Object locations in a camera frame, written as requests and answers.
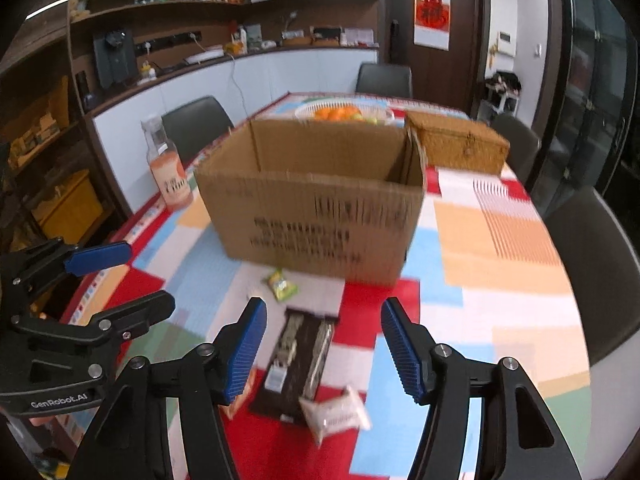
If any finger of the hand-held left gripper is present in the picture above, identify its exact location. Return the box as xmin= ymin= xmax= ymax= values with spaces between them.
xmin=0 ymin=239 xmax=132 ymax=311
xmin=10 ymin=290 xmax=177 ymax=350

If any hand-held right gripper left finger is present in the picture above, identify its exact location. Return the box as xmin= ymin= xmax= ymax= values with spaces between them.
xmin=65 ymin=296 xmax=268 ymax=480

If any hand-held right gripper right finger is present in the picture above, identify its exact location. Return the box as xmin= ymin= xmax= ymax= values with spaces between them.
xmin=381 ymin=296 xmax=583 ymax=480

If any orange bread packet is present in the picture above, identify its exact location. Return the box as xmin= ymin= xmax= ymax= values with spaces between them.
xmin=220 ymin=366 xmax=258 ymax=421

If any black snack packet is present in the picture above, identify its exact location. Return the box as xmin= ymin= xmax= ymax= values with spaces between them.
xmin=249 ymin=306 xmax=341 ymax=427

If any light green candy packet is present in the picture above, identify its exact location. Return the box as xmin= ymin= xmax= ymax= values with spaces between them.
xmin=264 ymin=268 xmax=300 ymax=302

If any white snack packet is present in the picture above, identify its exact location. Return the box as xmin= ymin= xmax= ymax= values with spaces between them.
xmin=298 ymin=385 xmax=372 ymax=447

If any brown cardboard box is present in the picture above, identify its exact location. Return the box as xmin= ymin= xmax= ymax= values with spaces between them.
xmin=194 ymin=117 xmax=428 ymax=287

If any yellow storage bin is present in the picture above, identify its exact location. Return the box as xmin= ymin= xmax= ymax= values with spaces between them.
xmin=32 ymin=170 xmax=103 ymax=241

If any clear bottle with orange label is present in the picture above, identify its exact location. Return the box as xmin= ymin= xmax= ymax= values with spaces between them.
xmin=141 ymin=116 xmax=195 ymax=213

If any colourful patchwork tablecloth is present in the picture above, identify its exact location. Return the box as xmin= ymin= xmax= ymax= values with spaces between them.
xmin=60 ymin=91 xmax=601 ymax=480

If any dark storage shelf unit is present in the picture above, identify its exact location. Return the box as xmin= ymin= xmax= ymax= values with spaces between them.
xmin=0 ymin=10 xmax=131 ymax=256

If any dark grey dining chair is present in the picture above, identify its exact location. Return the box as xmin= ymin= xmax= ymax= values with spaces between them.
xmin=490 ymin=112 xmax=542 ymax=186
xmin=161 ymin=96 xmax=235 ymax=166
xmin=542 ymin=185 xmax=640 ymax=386
xmin=356 ymin=62 xmax=413 ymax=98

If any black water dispenser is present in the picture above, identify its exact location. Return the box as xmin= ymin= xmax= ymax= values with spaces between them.
xmin=92 ymin=27 xmax=138 ymax=90

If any woven wicker box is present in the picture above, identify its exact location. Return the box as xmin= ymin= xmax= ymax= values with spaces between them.
xmin=405 ymin=110 xmax=511 ymax=177

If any pile of oranges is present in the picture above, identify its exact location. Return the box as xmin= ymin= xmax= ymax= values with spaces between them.
xmin=314 ymin=105 xmax=362 ymax=122

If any white fruit basket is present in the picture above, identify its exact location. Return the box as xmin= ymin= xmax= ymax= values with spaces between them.
xmin=295 ymin=100 xmax=396 ymax=126

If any white stool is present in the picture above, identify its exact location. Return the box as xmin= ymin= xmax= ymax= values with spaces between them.
xmin=487 ymin=87 xmax=521 ymax=116

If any white sideboard counter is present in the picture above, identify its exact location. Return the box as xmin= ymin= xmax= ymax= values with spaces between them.
xmin=85 ymin=45 xmax=381 ymax=216

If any dark bag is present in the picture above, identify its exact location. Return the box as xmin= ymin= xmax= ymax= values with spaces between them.
xmin=485 ymin=71 xmax=522 ymax=93

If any dark brown door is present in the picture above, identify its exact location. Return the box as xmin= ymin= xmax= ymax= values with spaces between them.
xmin=380 ymin=0 xmax=491 ymax=116

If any black framed glass door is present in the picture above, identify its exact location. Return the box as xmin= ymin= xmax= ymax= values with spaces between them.
xmin=545 ymin=0 xmax=640 ymax=221

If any white red door poster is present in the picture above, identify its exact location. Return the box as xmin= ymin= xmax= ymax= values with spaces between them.
xmin=414 ymin=0 xmax=452 ymax=51

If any white cable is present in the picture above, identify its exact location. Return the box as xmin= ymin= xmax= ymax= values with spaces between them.
xmin=227 ymin=52 xmax=251 ymax=121

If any black wall socket strip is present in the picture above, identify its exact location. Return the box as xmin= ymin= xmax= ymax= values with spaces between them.
xmin=135 ymin=30 xmax=203 ymax=53

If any wooden wall shelf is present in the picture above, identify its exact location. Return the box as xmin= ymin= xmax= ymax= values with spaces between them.
xmin=70 ymin=0 xmax=251 ymax=26

